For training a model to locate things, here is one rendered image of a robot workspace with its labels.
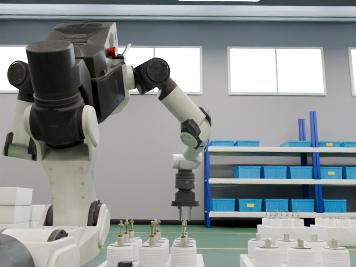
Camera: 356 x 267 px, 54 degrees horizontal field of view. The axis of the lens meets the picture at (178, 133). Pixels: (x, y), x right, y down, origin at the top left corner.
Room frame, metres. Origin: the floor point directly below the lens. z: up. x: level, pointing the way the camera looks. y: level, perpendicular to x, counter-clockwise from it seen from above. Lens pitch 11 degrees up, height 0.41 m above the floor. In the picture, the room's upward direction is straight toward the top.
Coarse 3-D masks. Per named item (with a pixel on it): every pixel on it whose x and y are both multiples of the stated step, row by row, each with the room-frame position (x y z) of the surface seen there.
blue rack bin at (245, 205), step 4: (236, 200) 5.94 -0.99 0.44; (240, 200) 5.74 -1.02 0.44; (244, 200) 5.74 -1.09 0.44; (248, 200) 5.74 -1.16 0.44; (252, 200) 5.74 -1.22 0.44; (256, 200) 5.74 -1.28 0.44; (260, 200) 5.74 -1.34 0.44; (236, 204) 5.98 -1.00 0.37; (240, 204) 5.74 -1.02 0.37; (244, 204) 5.74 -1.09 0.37; (248, 204) 5.74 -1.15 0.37; (252, 204) 5.74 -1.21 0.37; (256, 204) 5.75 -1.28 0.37; (260, 204) 5.75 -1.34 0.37; (236, 208) 6.01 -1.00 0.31; (240, 208) 5.74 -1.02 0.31; (244, 208) 5.75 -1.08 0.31; (248, 208) 5.75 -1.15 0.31; (252, 208) 5.75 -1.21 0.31; (256, 208) 5.75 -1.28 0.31; (260, 208) 5.75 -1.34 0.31
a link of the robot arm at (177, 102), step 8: (176, 88) 1.22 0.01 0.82; (168, 96) 1.22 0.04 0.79; (176, 96) 1.22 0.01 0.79; (184, 96) 1.24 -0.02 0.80; (168, 104) 1.24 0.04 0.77; (176, 104) 1.23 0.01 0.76; (184, 104) 1.24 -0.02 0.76; (192, 104) 1.26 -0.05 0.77; (176, 112) 1.26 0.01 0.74; (184, 112) 1.25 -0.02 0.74; (192, 112) 1.25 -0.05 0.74; (200, 112) 1.27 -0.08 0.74; (184, 120) 1.27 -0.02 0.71; (192, 120) 1.27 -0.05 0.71; (200, 120) 1.27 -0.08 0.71; (208, 120) 1.33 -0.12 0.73; (184, 128) 1.28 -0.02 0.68; (192, 128) 1.27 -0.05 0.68; (184, 136) 1.31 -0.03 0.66; (192, 136) 1.29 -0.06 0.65; (184, 144) 1.35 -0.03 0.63; (192, 144) 1.32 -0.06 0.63
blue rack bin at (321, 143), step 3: (318, 141) 5.76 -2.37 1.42; (321, 141) 5.76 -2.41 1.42; (324, 141) 5.76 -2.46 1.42; (327, 141) 5.76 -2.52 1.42; (330, 141) 5.76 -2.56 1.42; (333, 141) 5.76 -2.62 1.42; (336, 141) 5.76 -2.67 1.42; (339, 141) 5.76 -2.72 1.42; (318, 144) 5.77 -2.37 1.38; (321, 144) 5.77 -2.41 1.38; (324, 144) 5.77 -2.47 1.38; (327, 144) 5.76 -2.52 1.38; (330, 144) 5.77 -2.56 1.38; (333, 144) 5.77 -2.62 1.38; (336, 144) 5.77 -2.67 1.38; (339, 144) 5.77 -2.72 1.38
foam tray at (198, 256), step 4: (168, 256) 1.63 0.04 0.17; (196, 256) 1.61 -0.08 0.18; (200, 256) 1.58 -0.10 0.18; (168, 260) 1.47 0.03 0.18; (200, 260) 1.48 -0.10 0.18; (100, 264) 1.37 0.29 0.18; (104, 264) 1.37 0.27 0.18; (132, 264) 1.40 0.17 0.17; (136, 264) 1.37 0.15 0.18; (164, 264) 1.40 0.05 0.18; (168, 264) 1.38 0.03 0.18; (196, 264) 1.39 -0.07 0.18; (200, 264) 1.38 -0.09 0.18
